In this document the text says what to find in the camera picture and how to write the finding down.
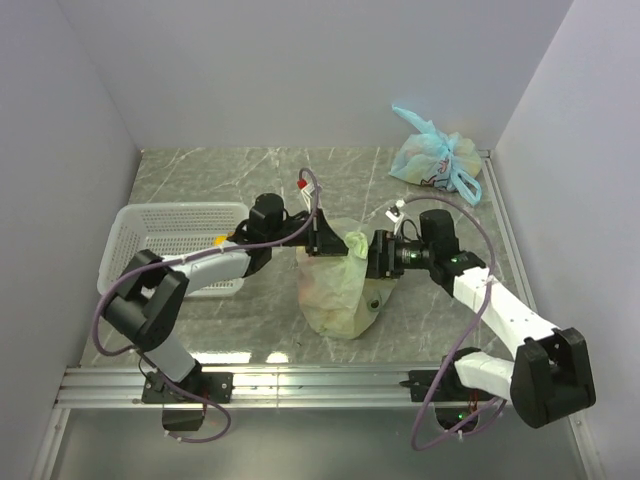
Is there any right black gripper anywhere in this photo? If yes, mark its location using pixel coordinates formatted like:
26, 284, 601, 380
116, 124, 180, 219
347, 229, 435, 279

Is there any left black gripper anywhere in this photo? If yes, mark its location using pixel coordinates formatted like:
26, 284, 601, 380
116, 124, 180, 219
268, 208, 354, 258

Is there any light green plastic bag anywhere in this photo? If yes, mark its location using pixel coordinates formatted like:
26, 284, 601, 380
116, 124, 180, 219
296, 218, 397, 340

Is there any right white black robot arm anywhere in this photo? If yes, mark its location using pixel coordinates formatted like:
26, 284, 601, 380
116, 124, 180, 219
367, 206, 596, 428

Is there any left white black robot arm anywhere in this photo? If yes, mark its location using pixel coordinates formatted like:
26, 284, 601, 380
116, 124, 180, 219
96, 193, 348, 402

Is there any tied blue plastic bag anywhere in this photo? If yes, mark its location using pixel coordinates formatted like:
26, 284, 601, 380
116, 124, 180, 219
389, 105, 483, 206

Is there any white plastic basket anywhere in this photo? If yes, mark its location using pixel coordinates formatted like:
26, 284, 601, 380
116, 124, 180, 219
97, 202, 249, 294

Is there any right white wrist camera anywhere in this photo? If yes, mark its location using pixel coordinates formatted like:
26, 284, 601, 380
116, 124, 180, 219
385, 199, 406, 236

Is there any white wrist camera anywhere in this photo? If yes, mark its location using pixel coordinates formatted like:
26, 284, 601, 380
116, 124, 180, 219
296, 178, 322, 212
385, 199, 406, 236

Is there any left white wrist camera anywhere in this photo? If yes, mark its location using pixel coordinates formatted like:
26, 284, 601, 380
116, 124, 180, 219
296, 178, 322, 212

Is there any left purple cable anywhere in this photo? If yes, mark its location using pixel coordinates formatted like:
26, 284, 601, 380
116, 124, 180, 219
92, 168, 322, 444

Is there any purple cable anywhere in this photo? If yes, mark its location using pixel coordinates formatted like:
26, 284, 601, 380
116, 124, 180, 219
394, 195, 506, 451
92, 168, 322, 444

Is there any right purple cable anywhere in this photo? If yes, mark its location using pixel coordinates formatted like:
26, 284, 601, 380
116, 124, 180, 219
394, 195, 506, 451

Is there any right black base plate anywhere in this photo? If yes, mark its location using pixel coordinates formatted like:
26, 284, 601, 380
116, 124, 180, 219
408, 369, 460, 403

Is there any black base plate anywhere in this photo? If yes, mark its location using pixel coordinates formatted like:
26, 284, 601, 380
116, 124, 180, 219
408, 369, 460, 403
141, 372, 233, 405

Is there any aluminium mounting rail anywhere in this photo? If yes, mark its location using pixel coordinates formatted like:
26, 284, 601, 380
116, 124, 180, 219
54, 364, 521, 410

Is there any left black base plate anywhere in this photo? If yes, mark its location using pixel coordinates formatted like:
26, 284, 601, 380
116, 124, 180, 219
141, 372, 233, 405

